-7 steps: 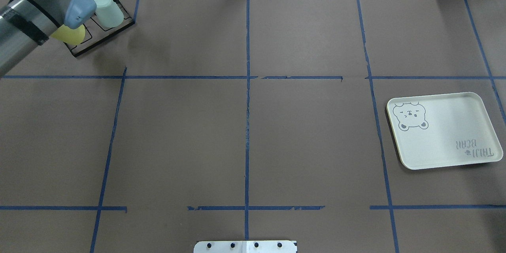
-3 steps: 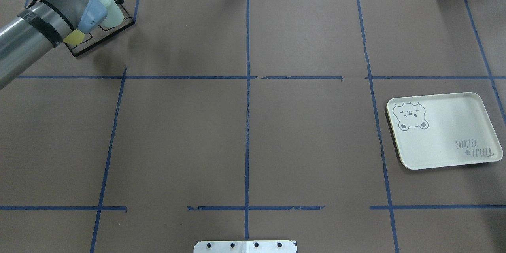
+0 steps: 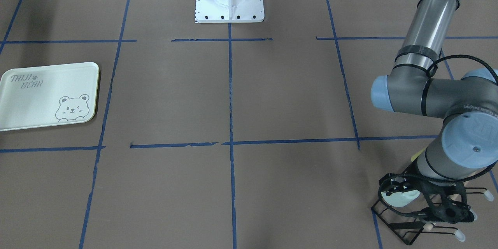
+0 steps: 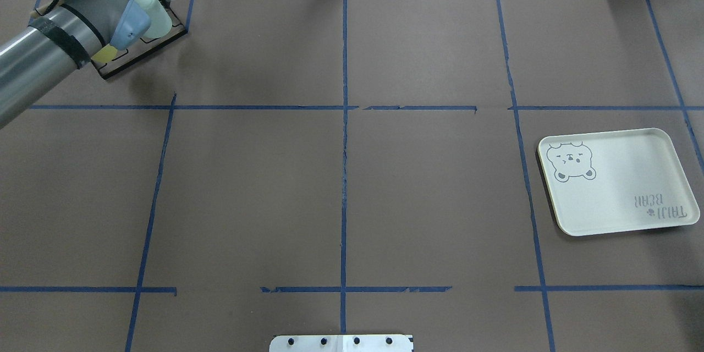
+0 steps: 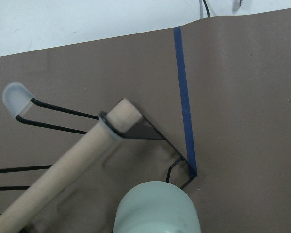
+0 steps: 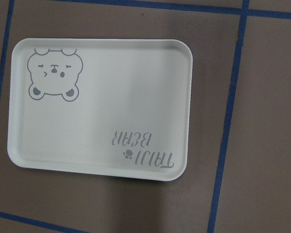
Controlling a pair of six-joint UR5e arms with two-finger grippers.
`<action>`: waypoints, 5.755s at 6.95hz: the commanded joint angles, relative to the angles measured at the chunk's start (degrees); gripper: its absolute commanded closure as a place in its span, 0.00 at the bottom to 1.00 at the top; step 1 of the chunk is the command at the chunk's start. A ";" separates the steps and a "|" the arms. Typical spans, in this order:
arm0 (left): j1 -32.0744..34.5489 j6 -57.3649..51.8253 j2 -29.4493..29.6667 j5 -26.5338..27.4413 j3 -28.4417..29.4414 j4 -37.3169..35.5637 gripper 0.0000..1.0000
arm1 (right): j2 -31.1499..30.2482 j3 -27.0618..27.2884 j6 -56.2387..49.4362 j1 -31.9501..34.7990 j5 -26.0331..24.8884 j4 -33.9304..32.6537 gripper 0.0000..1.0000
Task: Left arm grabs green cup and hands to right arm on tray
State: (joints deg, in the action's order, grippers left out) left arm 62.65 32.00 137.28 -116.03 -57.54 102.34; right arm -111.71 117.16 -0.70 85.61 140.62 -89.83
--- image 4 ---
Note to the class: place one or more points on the yellow plastic cup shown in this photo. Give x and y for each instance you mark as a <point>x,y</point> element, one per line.
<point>107,54</point>

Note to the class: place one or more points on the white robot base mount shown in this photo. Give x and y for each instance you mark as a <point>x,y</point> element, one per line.
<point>343,342</point>

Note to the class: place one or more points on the black wire cup rack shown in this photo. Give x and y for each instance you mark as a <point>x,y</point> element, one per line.
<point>144,44</point>

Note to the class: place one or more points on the pale green plastic cup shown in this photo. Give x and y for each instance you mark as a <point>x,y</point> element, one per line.
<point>160,21</point>

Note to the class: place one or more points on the cream bear print tray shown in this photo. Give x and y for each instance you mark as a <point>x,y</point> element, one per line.
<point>616,181</point>

